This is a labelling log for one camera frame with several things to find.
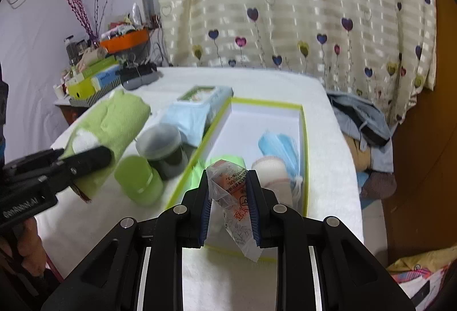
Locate orange-print clear plastic packet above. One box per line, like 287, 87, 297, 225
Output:
206, 159, 265, 262

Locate brown cloth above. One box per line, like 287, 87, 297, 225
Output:
348, 137, 398, 200

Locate green-edged white box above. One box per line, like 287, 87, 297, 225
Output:
163, 96, 308, 264

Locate stack of boxes on shelf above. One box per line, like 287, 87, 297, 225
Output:
67, 59, 121, 100

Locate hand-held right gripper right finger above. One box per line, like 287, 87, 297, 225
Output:
246, 170, 418, 311

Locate dried purple flower branches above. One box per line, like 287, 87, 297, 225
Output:
63, 0, 121, 45

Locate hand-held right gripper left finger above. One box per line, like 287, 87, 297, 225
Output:
41, 170, 215, 311

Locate colourful printed bag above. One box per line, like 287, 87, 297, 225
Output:
386, 253, 455, 311

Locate black charger with cables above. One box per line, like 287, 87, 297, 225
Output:
117, 62, 158, 80

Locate grey clothing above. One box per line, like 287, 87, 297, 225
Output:
326, 89, 394, 169

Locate person's left hand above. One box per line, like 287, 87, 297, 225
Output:
15, 216, 48, 278

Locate green cream jar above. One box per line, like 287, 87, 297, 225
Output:
113, 155, 165, 207

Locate dark jar with clear lid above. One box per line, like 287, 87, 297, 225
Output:
135, 123, 189, 180

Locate heart-print cream curtain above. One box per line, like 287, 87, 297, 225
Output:
154, 0, 439, 123

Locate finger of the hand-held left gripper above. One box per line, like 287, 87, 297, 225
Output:
42, 145, 115, 195
3, 149, 65, 177

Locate stack of blue face masks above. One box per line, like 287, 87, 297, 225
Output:
257, 132, 305, 198

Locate grey oval case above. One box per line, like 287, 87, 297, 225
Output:
121, 70, 164, 90

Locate wooden side table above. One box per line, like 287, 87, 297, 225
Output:
53, 99, 90, 126

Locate grey patterned box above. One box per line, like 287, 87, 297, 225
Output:
69, 84, 115, 108

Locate black bag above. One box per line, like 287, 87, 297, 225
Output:
0, 63, 9, 162

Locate beige cloth bundle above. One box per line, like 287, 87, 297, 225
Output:
79, 46, 108, 66

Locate glass jar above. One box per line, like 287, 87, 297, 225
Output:
63, 35, 89, 64

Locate orange tray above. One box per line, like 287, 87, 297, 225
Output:
99, 29, 151, 55

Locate wooden wardrobe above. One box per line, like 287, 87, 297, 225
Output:
386, 0, 457, 263

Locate blue white tissue box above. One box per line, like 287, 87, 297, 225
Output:
91, 68, 123, 89

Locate beige bandage roll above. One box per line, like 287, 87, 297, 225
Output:
250, 157, 287, 187

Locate blue wet wipes pack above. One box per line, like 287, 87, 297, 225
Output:
158, 84, 235, 148

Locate crumpled clear plastic bag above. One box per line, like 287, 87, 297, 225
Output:
131, 2, 144, 27

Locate green towel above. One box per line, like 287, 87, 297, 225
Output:
58, 89, 152, 204

